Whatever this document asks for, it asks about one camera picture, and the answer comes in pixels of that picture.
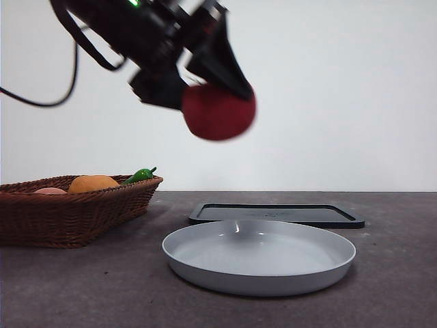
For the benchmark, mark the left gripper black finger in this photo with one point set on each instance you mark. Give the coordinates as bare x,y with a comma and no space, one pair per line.
225,68
157,89

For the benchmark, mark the red tomato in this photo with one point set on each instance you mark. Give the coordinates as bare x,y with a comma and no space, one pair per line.
218,114

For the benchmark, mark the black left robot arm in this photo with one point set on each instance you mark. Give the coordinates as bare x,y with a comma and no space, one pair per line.
119,27

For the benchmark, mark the green chili pepper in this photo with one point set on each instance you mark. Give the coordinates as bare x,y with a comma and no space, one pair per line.
138,176

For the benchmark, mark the orange fruit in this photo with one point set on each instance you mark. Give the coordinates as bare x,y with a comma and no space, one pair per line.
92,184

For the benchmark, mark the pink peach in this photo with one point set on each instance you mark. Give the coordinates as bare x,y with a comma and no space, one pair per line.
51,191

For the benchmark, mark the brown wicker basket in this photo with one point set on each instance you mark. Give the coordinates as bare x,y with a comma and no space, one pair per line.
68,218

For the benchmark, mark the black rectangular tray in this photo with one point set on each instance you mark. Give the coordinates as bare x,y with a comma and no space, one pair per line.
341,218

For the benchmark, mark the pale grey round plate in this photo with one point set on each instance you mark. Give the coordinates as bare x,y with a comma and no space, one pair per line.
259,273

